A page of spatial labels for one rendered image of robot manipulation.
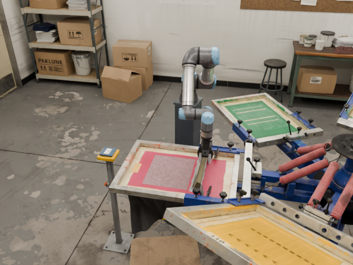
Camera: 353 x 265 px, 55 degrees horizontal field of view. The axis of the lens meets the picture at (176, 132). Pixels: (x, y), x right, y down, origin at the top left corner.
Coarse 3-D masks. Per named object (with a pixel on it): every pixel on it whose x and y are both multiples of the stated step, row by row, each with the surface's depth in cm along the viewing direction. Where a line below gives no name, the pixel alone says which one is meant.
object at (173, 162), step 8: (144, 152) 254; (152, 152) 254; (144, 160) 245; (152, 160) 245; (160, 160) 245; (168, 160) 245; (176, 160) 245; (184, 160) 245; (192, 160) 245; (216, 160) 245; (224, 160) 245; (152, 168) 237; (160, 168) 237; (168, 168) 237; (176, 168) 237; (184, 168) 237; (192, 168) 237; (208, 168) 237; (216, 168) 237; (224, 168) 237; (216, 176) 230
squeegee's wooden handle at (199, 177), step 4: (204, 160) 228; (200, 164) 230; (204, 164) 225; (200, 168) 220; (200, 172) 217; (200, 176) 214; (196, 180) 210; (200, 180) 210; (196, 184) 209; (200, 184) 209
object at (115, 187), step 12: (144, 144) 260; (156, 144) 257; (168, 144) 257; (132, 156) 244; (228, 156) 249; (120, 168) 231; (120, 180) 224; (120, 192) 214; (132, 192) 212; (144, 192) 210; (156, 192) 210; (168, 192) 210
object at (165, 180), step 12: (144, 168) 237; (132, 180) 226; (144, 180) 226; (156, 180) 226; (168, 180) 226; (180, 180) 226; (204, 180) 226; (216, 180) 226; (192, 192) 216; (204, 192) 216; (216, 192) 216
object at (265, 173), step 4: (264, 172) 219; (268, 172) 219; (272, 172) 219; (276, 172) 219; (264, 176) 217; (268, 176) 216; (272, 176) 216; (276, 176) 216; (260, 180) 219; (268, 180) 218; (272, 180) 217; (276, 180) 217
